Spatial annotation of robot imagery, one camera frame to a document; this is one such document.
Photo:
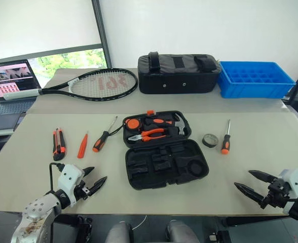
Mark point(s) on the blue plastic divided crate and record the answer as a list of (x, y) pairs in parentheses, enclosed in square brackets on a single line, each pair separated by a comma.
[(253, 89)]

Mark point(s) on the black tennis racket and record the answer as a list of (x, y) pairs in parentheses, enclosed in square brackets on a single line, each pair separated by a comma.
[(62, 89)]

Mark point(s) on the grey rounded shape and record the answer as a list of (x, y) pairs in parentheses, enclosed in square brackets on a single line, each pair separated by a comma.
[(118, 233), (180, 233)]

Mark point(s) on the black electrical tape roll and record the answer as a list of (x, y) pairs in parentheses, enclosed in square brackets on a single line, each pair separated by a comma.
[(204, 141)]

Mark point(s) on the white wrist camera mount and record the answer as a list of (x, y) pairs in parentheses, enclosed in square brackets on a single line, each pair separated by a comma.
[(69, 177), (294, 181)]

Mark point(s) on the black fabric bag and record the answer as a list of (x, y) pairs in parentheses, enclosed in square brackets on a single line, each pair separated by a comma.
[(177, 81)]

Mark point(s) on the orange black claw hammer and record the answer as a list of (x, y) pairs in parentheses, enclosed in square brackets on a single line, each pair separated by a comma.
[(159, 121)]

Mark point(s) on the open laptop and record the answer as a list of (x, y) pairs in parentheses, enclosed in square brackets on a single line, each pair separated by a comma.
[(12, 108)]

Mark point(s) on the black tool case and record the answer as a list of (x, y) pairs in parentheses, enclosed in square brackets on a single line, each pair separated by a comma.
[(164, 177)]

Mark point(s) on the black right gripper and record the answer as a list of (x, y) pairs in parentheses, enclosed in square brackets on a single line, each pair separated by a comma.
[(277, 193)]

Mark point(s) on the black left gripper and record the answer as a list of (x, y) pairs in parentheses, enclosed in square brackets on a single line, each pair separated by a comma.
[(83, 192)]

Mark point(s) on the orange black utility knife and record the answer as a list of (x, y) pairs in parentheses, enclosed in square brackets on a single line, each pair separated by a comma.
[(58, 144)]

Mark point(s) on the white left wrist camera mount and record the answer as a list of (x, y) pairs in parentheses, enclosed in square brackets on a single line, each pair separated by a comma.
[(69, 177)]

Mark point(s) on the orange black screwdriver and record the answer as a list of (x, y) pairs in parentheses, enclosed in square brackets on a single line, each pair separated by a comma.
[(225, 144), (99, 143)]

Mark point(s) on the orange tester screwdriver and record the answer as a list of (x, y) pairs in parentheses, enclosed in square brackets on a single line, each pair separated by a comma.
[(83, 146)]

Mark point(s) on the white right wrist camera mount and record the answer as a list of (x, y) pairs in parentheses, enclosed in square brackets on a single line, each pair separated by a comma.
[(294, 181)]

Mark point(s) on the orange black tape measure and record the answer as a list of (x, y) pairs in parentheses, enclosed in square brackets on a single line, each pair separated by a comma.
[(133, 124)]

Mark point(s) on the dark window frame post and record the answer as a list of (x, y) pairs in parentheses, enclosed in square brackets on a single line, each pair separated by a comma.
[(102, 33)]

